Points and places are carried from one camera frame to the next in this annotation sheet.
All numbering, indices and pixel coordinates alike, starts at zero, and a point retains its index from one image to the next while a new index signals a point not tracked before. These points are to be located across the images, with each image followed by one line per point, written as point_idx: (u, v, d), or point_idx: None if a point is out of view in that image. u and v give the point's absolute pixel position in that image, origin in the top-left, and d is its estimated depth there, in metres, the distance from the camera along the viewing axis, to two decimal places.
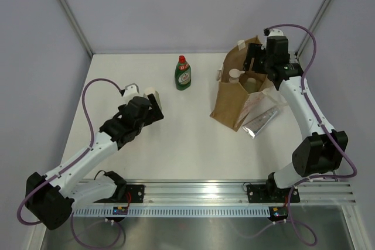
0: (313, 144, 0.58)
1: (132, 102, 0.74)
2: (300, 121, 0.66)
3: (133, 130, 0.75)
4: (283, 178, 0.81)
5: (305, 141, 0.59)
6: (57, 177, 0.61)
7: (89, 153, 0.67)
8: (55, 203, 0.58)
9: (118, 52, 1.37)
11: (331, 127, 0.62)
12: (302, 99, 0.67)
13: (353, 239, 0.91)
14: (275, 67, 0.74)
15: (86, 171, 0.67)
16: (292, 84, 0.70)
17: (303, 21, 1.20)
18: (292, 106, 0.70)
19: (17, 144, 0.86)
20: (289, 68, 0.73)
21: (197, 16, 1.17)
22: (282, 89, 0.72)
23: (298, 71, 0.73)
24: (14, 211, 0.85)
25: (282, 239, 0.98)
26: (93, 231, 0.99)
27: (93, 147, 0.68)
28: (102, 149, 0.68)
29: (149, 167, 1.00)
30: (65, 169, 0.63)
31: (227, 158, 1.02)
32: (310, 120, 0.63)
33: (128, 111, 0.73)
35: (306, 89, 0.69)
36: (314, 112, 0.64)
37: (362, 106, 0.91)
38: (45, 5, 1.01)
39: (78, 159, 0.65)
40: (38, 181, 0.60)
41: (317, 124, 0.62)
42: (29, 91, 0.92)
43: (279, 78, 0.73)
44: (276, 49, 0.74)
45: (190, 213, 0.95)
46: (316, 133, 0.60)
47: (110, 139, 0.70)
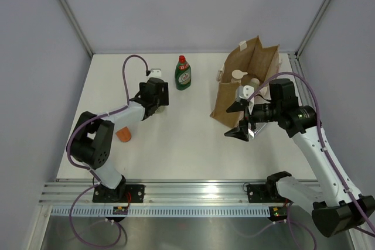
0: (341, 215, 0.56)
1: (151, 81, 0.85)
2: (323, 182, 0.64)
3: (153, 105, 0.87)
4: (290, 197, 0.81)
5: (331, 209, 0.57)
6: (107, 115, 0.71)
7: (128, 108, 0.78)
8: (108, 133, 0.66)
9: (119, 52, 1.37)
11: (358, 192, 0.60)
12: (322, 157, 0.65)
13: (353, 238, 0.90)
14: (286, 114, 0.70)
15: (124, 122, 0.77)
16: (310, 137, 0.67)
17: (303, 22, 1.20)
18: (311, 161, 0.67)
19: (17, 144, 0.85)
20: (303, 115, 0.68)
21: (197, 16, 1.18)
22: (297, 140, 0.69)
23: (312, 117, 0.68)
24: (14, 211, 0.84)
25: (283, 240, 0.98)
26: (93, 231, 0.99)
27: (130, 105, 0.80)
28: (136, 108, 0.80)
29: (150, 168, 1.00)
30: (113, 112, 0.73)
31: (227, 159, 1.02)
32: (336, 185, 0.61)
33: (148, 89, 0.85)
35: (325, 142, 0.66)
36: (337, 174, 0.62)
37: (362, 106, 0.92)
38: (45, 5, 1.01)
39: (121, 110, 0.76)
40: (91, 116, 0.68)
41: (343, 191, 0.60)
42: (29, 91, 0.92)
43: (293, 125, 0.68)
44: (284, 94, 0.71)
45: (190, 213, 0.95)
46: (344, 203, 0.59)
47: (140, 104, 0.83)
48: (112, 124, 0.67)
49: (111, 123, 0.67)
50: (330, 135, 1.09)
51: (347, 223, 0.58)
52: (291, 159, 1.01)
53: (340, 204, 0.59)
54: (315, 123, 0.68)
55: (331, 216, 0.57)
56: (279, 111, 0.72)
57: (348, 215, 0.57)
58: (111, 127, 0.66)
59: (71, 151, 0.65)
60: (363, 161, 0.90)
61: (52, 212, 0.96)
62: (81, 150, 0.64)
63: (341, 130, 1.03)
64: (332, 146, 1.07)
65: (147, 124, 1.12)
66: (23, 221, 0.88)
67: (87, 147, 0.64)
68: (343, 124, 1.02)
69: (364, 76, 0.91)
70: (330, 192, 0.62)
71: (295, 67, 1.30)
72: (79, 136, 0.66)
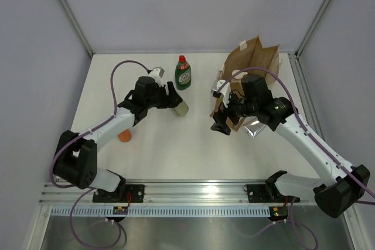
0: (343, 191, 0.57)
1: (139, 82, 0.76)
2: (316, 165, 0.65)
3: (145, 108, 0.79)
4: (293, 192, 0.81)
5: (332, 188, 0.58)
6: (89, 133, 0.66)
7: (114, 119, 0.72)
8: (91, 154, 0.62)
9: (119, 52, 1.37)
11: (350, 164, 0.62)
12: (308, 140, 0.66)
13: (353, 238, 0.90)
14: (263, 109, 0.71)
15: (111, 136, 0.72)
16: (292, 125, 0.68)
17: (303, 22, 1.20)
18: (300, 148, 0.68)
19: (17, 144, 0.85)
20: (279, 106, 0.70)
21: (198, 16, 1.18)
22: (280, 132, 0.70)
23: (288, 106, 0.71)
24: (14, 211, 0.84)
25: (284, 239, 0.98)
26: (93, 231, 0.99)
27: (116, 115, 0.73)
28: (123, 117, 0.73)
29: (150, 168, 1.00)
30: (96, 127, 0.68)
31: (226, 158, 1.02)
32: (327, 163, 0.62)
33: (136, 92, 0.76)
35: (306, 126, 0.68)
36: (326, 152, 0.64)
37: (362, 106, 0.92)
38: (45, 5, 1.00)
39: (105, 123, 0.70)
40: (72, 136, 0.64)
41: (336, 167, 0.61)
42: (29, 91, 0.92)
43: (272, 119, 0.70)
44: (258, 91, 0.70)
45: (190, 213, 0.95)
46: (340, 179, 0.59)
47: (129, 111, 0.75)
48: (95, 144, 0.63)
49: (94, 143, 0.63)
50: (330, 135, 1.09)
51: (350, 197, 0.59)
52: (291, 158, 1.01)
53: (337, 180, 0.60)
54: (292, 111, 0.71)
55: (334, 194, 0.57)
56: (255, 108, 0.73)
57: (348, 189, 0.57)
58: (94, 147, 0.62)
59: (55, 172, 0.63)
60: (362, 161, 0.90)
61: (52, 212, 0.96)
62: (64, 171, 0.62)
63: (341, 130, 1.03)
64: (332, 146, 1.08)
65: (146, 123, 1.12)
66: (23, 221, 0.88)
67: (71, 170, 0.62)
68: (343, 124, 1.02)
69: (364, 77, 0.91)
70: (326, 172, 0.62)
71: (295, 67, 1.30)
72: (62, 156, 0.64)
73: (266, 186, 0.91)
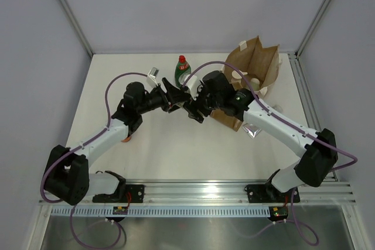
0: (314, 157, 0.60)
1: (127, 94, 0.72)
2: (285, 140, 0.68)
3: (138, 117, 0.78)
4: (289, 185, 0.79)
5: (305, 158, 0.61)
6: (81, 147, 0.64)
7: (107, 132, 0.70)
8: (82, 170, 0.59)
9: (119, 52, 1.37)
11: (313, 130, 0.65)
12: (272, 119, 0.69)
13: (353, 239, 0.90)
14: (229, 103, 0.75)
15: (102, 149, 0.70)
16: (255, 109, 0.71)
17: (303, 22, 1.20)
18: (267, 129, 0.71)
19: (17, 143, 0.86)
20: (240, 96, 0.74)
21: (198, 16, 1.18)
22: (248, 119, 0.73)
23: (249, 95, 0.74)
24: (14, 210, 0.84)
25: (284, 239, 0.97)
26: (93, 231, 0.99)
27: (110, 127, 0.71)
28: (117, 130, 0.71)
29: (149, 168, 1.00)
30: (88, 141, 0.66)
31: (225, 158, 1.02)
32: (294, 134, 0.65)
33: (126, 102, 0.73)
35: (268, 108, 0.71)
36: (291, 125, 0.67)
37: (361, 106, 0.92)
38: (45, 5, 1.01)
39: (97, 136, 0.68)
40: (63, 151, 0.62)
41: (303, 136, 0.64)
42: (29, 91, 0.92)
43: (238, 110, 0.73)
44: (219, 86, 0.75)
45: (190, 213, 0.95)
46: (309, 145, 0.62)
47: (123, 123, 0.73)
48: (87, 161, 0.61)
49: (85, 160, 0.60)
50: None
51: (323, 161, 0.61)
52: (292, 160, 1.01)
53: (306, 147, 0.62)
54: (253, 98, 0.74)
55: (308, 163, 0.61)
56: (220, 103, 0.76)
57: (319, 154, 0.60)
58: (85, 164, 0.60)
59: (47, 187, 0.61)
60: (362, 161, 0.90)
61: (52, 212, 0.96)
62: (55, 187, 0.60)
63: (341, 130, 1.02)
64: None
65: (147, 123, 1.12)
66: (23, 221, 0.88)
67: (62, 185, 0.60)
68: (342, 125, 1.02)
69: (363, 77, 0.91)
70: (295, 144, 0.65)
71: (295, 67, 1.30)
72: (53, 171, 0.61)
73: (266, 188, 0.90)
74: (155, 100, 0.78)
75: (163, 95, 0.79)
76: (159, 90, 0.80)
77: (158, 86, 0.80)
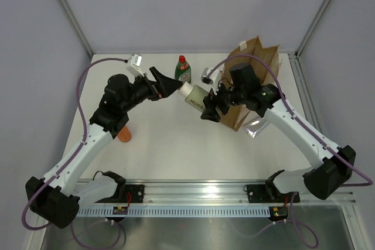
0: (329, 172, 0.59)
1: (108, 89, 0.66)
2: (303, 147, 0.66)
3: (122, 116, 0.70)
4: (289, 188, 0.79)
5: (320, 170, 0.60)
6: (55, 178, 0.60)
7: (84, 147, 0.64)
8: (60, 203, 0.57)
9: (119, 52, 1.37)
11: (336, 144, 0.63)
12: (295, 123, 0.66)
13: (353, 239, 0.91)
14: (252, 96, 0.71)
15: (84, 167, 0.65)
16: (279, 110, 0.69)
17: (303, 22, 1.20)
18: (287, 132, 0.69)
19: (17, 143, 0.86)
20: (266, 92, 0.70)
21: (198, 16, 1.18)
22: (269, 117, 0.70)
23: (276, 92, 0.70)
24: (14, 210, 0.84)
25: (284, 239, 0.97)
26: (93, 231, 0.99)
27: (87, 141, 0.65)
28: (95, 141, 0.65)
29: (149, 168, 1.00)
30: (62, 168, 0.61)
31: (226, 158, 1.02)
32: (314, 145, 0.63)
33: (108, 98, 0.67)
35: (293, 110, 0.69)
36: (313, 134, 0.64)
37: (361, 106, 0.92)
38: (45, 4, 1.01)
39: (73, 156, 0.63)
40: (37, 186, 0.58)
41: (323, 148, 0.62)
42: (29, 91, 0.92)
43: (260, 105, 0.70)
44: (246, 79, 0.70)
45: (190, 213, 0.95)
46: (326, 159, 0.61)
47: (102, 130, 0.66)
48: (62, 195, 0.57)
49: (60, 195, 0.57)
50: (330, 135, 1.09)
51: (336, 178, 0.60)
52: (292, 159, 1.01)
53: (323, 161, 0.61)
54: (279, 96, 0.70)
55: (322, 175, 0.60)
56: (243, 95, 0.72)
57: (334, 170, 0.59)
58: (60, 198, 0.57)
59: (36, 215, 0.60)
60: (362, 161, 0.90)
61: None
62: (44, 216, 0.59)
63: (341, 130, 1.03)
64: None
65: (147, 124, 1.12)
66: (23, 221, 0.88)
67: (48, 215, 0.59)
68: (342, 124, 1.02)
69: (364, 77, 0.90)
70: (313, 154, 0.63)
71: (295, 67, 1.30)
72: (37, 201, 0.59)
73: (266, 187, 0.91)
74: (142, 92, 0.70)
75: (150, 84, 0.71)
76: (145, 80, 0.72)
77: (144, 76, 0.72)
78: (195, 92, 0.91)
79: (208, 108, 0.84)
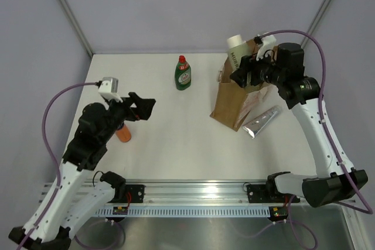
0: (331, 187, 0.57)
1: (83, 120, 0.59)
2: (318, 155, 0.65)
3: (99, 148, 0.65)
4: (289, 188, 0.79)
5: (322, 181, 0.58)
6: (35, 229, 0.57)
7: (60, 191, 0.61)
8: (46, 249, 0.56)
9: (118, 52, 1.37)
11: (351, 165, 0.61)
12: (319, 129, 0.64)
13: (353, 239, 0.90)
14: (289, 84, 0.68)
15: (65, 209, 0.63)
16: (310, 109, 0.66)
17: (303, 22, 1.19)
18: (309, 134, 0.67)
19: (17, 144, 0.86)
20: (305, 86, 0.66)
21: (198, 16, 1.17)
22: (296, 112, 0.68)
23: (314, 89, 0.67)
24: (14, 210, 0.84)
25: (284, 239, 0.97)
26: (94, 231, 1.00)
27: (61, 184, 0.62)
28: (71, 182, 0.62)
29: (149, 168, 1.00)
30: (40, 217, 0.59)
31: (227, 159, 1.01)
32: (329, 157, 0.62)
33: (83, 130, 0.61)
35: (324, 115, 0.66)
36: (333, 147, 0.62)
37: (362, 106, 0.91)
38: (45, 5, 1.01)
39: (51, 202, 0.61)
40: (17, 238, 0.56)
41: (336, 163, 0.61)
42: (29, 91, 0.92)
43: (292, 96, 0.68)
44: (291, 63, 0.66)
45: (190, 213, 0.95)
46: (334, 174, 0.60)
47: (77, 170, 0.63)
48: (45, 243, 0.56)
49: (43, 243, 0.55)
50: None
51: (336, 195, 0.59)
52: (292, 160, 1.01)
53: (331, 175, 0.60)
54: (316, 95, 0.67)
55: (323, 187, 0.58)
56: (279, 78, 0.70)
57: (338, 187, 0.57)
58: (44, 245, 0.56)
59: None
60: (363, 162, 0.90)
61: None
62: None
63: (341, 130, 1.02)
64: None
65: (147, 124, 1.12)
66: (23, 221, 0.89)
67: None
68: (343, 126, 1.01)
69: (364, 77, 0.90)
70: (324, 164, 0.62)
71: None
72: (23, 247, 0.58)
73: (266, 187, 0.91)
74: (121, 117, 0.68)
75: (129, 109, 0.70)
76: (124, 105, 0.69)
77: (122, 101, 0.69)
78: (238, 49, 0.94)
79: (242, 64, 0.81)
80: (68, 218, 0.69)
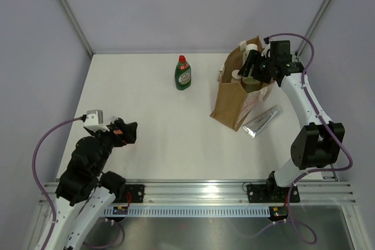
0: (310, 133, 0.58)
1: (77, 154, 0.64)
2: (300, 117, 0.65)
3: (91, 180, 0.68)
4: (287, 182, 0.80)
5: (302, 130, 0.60)
6: None
7: (57, 225, 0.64)
8: None
9: (118, 52, 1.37)
11: (329, 118, 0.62)
12: (302, 93, 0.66)
13: (353, 239, 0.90)
14: (276, 65, 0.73)
15: (65, 237, 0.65)
16: (293, 78, 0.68)
17: (303, 22, 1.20)
18: (293, 101, 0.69)
19: (17, 143, 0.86)
20: (291, 65, 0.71)
21: (198, 16, 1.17)
22: (283, 85, 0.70)
23: (300, 69, 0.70)
24: (14, 211, 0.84)
25: (284, 239, 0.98)
26: (93, 232, 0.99)
27: (57, 218, 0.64)
28: (66, 216, 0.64)
29: (149, 168, 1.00)
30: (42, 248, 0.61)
31: (227, 159, 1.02)
32: (309, 112, 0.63)
33: (75, 163, 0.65)
35: (307, 83, 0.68)
36: (313, 105, 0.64)
37: (361, 106, 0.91)
38: (45, 5, 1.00)
39: (50, 233, 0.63)
40: None
41: (315, 116, 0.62)
42: (29, 91, 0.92)
43: (280, 74, 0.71)
44: (279, 50, 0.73)
45: (190, 213, 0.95)
46: (313, 124, 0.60)
47: (68, 204, 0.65)
48: None
49: None
50: None
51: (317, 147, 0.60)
52: None
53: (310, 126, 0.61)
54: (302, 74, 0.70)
55: (302, 136, 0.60)
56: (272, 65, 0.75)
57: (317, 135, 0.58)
58: None
59: None
60: (362, 161, 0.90)
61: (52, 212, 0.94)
62: None
63: None
64: None
65: (147, 124, 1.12)
66: (23, 221, 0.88)
67: None
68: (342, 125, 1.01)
69: (363, 77, 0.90)
70: (304, 119, 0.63)
71: None
72: None
73: (268, 189, 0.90)
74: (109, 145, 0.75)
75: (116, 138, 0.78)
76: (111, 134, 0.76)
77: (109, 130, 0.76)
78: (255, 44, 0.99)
79: (249, 57, 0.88)
80: (70, 235, 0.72)
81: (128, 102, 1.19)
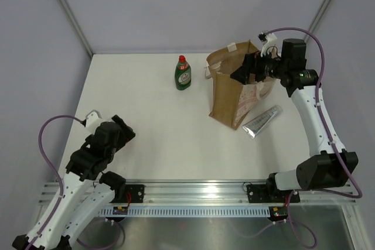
0: (321, 164, 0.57)
1: (101, 129, 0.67)
2: (311, 137, 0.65)
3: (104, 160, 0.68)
4: (286, 184, 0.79)
5: (313, 158, 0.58)
6: (38, 237, 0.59)
7: (63, 201, 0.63)
8: None
9: (118, 52, 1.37)
11: (343, 146, 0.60)
12: (314, 112, 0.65)
13: (353, 238, 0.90)
14: (289, 73, 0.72)
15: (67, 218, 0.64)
16: (307, 93, 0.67)
17: (303, 21, 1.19)
18: (303, 116, 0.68)
19: (17, 143, 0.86)
20: (305, 75, 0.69)
21: (198, 16, 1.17)
22: (295, 98, 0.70)
23: (314, 78, 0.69)
24: (14, 209, 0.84)
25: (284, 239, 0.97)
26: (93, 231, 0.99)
27: (64, 194, 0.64)
28: (74, 193, 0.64)
29: (149, 168, 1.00)
30: (44, 225, 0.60)
31: (228, 159, 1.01)
32: (321, 136, 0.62)
33: (96, 139, 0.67)
35: (320, 100, 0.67)
36: (326, 127, 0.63)
37: (361, 106, 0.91)
38: (45, 4, 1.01)
39: (53, 212, 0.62)
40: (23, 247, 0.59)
41: (327, 142, 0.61)
42: (28, 90, 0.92)
43: (293, 83, 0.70)
44: (293, 54, 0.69)
45: (190, 213, 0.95)
46: (324, 152, 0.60)
47: (79, 179, 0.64)
48: None
49: None
50: None
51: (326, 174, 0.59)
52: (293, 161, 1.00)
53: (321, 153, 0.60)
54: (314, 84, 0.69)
55: (313, 164, 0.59)
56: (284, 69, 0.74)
57: (328, 165, 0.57)
58: None
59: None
60: (364, 161, 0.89)
61: None
62: None
63: (341, 130, 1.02)
64: None
65: (147, 124, 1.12)
66: (23, 221, 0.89)
67: None
68: (343, 125, 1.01)
69: (362, 76, 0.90)
70: (316, 143, 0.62)
71: None
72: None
73: (268, 189, 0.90)
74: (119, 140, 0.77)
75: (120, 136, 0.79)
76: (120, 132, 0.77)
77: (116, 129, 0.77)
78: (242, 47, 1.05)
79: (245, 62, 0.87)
80: (68, 225, 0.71)
81: (128, 102, 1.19)
